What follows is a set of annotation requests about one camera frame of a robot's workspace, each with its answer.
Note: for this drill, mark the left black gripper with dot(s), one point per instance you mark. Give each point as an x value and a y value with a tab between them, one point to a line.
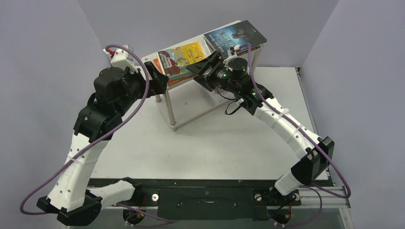
157	84

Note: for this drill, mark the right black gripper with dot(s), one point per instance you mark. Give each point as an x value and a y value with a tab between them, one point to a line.
208	72

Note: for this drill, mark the orange 78-storey treehouse book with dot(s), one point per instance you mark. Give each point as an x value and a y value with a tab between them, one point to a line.
174	80

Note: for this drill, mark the yellow red paperback book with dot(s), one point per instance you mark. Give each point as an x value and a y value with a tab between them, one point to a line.
172	62

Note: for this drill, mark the dark blue paperback book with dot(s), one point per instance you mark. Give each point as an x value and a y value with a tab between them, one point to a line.
241	33

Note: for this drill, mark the black blue treehouse book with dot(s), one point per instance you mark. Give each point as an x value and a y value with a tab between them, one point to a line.
250	50

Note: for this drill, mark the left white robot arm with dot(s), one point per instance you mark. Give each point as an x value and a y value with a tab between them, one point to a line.
116	90

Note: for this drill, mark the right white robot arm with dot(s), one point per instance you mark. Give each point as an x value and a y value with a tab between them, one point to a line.
313	152

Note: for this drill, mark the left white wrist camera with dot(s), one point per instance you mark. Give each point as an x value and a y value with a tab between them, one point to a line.
122	59

